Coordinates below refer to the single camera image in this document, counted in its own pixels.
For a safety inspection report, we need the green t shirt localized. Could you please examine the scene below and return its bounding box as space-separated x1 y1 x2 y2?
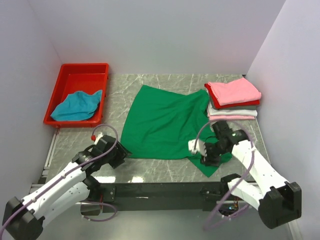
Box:
120 85 218 177

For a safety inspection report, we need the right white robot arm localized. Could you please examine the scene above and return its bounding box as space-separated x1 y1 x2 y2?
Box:
188 120 302 230

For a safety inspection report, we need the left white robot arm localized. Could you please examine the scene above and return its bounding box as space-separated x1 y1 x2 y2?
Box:
0 135 131 240

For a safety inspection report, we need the folded light pink t shirt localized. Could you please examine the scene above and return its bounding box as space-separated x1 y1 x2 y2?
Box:
207 110 258 121

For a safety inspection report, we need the folded white t shirt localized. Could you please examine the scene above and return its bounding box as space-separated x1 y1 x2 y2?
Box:
207 105 258 117

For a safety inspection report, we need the folded red t shirt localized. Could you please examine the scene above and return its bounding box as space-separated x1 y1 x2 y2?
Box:
204 83 261 110

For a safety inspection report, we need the folded grey t shirt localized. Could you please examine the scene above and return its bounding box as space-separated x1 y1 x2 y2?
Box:
210 99 257 111

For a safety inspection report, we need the black base beam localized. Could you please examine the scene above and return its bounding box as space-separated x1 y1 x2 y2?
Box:
79 181 248 217

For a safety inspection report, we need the blue t shirt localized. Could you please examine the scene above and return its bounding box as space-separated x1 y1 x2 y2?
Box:
50 89 103 122

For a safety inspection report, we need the red plastic bin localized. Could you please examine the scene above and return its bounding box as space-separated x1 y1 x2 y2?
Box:
43 63 109 129

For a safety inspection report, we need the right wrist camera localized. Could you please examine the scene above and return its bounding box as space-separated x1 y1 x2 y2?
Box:
188 139 207 156

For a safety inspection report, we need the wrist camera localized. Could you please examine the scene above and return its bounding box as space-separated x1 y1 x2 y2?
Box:
188 139 207 156
90 132 107 145

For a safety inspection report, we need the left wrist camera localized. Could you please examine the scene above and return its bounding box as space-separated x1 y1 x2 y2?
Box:
90 132 107 145

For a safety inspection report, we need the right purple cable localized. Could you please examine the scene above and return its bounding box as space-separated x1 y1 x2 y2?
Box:
194 120 256 231

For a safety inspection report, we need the aluminium frame rail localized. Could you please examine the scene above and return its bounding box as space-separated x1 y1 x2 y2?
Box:
14 129 301 240

